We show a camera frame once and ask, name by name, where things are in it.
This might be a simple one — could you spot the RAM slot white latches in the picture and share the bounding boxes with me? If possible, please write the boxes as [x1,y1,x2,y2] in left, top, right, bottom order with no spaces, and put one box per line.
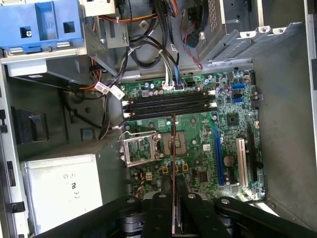
[122,90,218,108]
[123,103,218,119]

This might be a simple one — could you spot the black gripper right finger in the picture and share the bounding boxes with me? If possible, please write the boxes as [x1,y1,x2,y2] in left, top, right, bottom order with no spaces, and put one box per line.
[177,173,317,238]

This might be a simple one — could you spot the black open PC case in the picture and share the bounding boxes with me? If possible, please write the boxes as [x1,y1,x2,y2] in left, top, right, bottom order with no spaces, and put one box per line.
[0,0,317,238]

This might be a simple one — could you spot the RAM slot black latches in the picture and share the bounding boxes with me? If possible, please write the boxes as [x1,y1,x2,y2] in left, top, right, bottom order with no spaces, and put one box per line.
[128,98,217,114]
[130,88,216,102]

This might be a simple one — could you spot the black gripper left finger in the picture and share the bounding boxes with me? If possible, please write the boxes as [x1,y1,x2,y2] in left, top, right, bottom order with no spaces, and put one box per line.
[32,173,173,238]

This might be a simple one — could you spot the black cable bundle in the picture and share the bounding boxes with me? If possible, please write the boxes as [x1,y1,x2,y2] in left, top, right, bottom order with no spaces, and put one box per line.
[121,0,181,86]

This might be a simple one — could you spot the black expansion slot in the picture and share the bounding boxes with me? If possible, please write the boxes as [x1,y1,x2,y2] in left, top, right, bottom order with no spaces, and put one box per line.
[246,121,258,181]

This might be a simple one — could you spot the metal socket cover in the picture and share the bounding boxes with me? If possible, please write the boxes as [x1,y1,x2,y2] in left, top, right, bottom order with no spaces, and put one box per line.
[118,130,160,169]

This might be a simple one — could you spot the blue data cable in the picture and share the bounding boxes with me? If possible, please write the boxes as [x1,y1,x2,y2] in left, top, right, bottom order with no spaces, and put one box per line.
[172,64,181,87]

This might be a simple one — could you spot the blue expansion slot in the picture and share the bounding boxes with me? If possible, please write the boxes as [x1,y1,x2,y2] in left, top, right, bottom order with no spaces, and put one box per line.
[213,125,225,186]

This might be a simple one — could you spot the grey metal drive cage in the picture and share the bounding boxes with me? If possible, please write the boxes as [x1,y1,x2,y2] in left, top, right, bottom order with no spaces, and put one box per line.
[0,0,131,87]

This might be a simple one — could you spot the RAM stick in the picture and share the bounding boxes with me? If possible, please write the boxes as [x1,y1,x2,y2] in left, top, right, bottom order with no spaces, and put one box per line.
[170,113,179,235]

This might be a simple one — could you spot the CPU socket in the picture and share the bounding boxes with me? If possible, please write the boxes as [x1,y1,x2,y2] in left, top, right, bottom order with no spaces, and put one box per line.
[162,130,188,157]

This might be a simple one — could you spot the white expansion slot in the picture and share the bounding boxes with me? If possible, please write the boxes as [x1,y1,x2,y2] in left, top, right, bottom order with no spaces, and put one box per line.
[235,138,248,188]

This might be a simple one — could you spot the green motherboard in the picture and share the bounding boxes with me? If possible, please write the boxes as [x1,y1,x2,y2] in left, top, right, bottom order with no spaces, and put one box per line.
[118,69,267,203]

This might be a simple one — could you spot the silver coin battery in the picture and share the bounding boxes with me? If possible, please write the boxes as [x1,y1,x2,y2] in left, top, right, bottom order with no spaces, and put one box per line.
[222,155,235,167]

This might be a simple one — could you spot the blue plastic drive latch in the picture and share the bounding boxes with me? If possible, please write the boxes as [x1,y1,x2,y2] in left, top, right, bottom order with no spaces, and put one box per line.
[0,0,84,54]

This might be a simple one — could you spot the grey power supply unit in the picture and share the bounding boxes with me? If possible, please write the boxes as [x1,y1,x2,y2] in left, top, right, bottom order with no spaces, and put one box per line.
[19,142,129,236]

